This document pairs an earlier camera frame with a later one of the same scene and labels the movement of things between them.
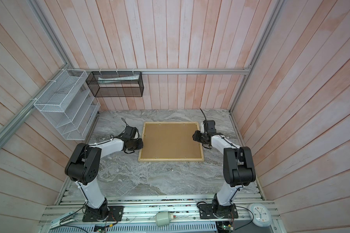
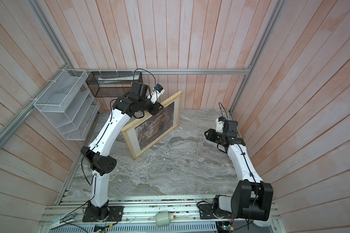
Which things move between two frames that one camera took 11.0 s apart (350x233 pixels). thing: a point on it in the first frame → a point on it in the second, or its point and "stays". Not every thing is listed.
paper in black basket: x=105 y=79 stays
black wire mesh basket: x=116 y=84 stays
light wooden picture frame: x=170 y=141 → x=145 y=133
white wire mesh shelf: x=69 y=105 stays
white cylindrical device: x=163 y=218 stays
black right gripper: x=196 y=136 → x=210 y=136
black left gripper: x=140 y=146 → x=155 y=108
